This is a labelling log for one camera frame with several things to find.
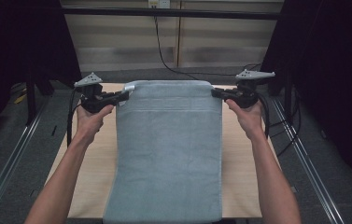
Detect white wall outlet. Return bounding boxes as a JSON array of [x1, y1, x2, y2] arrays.
[[148, 0, 172, 9]]

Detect person's left hand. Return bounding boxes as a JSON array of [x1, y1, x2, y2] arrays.
[[76, 103, 115, 145]]

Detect metal floor rail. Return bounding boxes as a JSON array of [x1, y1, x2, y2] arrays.
[[271, 97, 346, 224], [0, 96, 52, 224]]

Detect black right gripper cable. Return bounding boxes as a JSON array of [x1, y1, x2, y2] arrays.
[[255, 92, 272, 140]]

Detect dark curtain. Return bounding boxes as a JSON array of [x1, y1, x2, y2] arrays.
[[258, 0, 352, 195], [0, 0, 83, 157]]

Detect black wall cable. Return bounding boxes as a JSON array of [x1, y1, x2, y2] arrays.
[[152, 5, 262, 82]]

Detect light blue towel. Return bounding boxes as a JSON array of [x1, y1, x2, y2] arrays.
[[102, 79, 224, 224]]

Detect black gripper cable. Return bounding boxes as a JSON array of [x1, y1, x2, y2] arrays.
[[66, 87, 84, 147], [255, 92, 272, 140]]

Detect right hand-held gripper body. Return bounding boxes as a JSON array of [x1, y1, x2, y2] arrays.
[[232, 68, 276, 109]]

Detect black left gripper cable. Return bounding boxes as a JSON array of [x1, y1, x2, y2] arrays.
[[66, 87, 84, 147]]

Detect black metal stand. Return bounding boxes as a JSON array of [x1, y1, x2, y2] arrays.
[[24, 62, 38, 126]]

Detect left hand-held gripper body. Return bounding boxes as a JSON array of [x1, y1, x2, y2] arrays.
[[74, 72, 116, 114]]

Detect yellow floor item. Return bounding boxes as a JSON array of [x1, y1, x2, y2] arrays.
[[13, 92, 28, 105]]

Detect person's right hand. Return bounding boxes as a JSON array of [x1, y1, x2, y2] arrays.
[[225, 98, 267, 142]]

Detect black floor cables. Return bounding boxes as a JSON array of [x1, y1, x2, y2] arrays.
[[266, 88, 303, 158]]

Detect black horizontal bar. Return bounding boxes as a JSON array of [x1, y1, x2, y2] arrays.
[[61, 7, 281, 21]]

